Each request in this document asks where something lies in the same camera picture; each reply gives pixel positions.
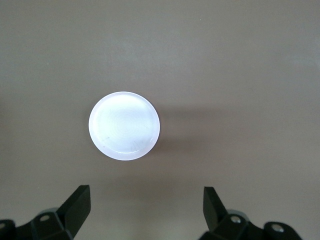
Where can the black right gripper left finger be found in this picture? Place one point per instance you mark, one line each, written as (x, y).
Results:
(72, 212)

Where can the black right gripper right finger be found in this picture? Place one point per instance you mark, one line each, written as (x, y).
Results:
(217, 220)

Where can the pink round plate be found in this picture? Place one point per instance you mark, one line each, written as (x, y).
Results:
(124, 126)

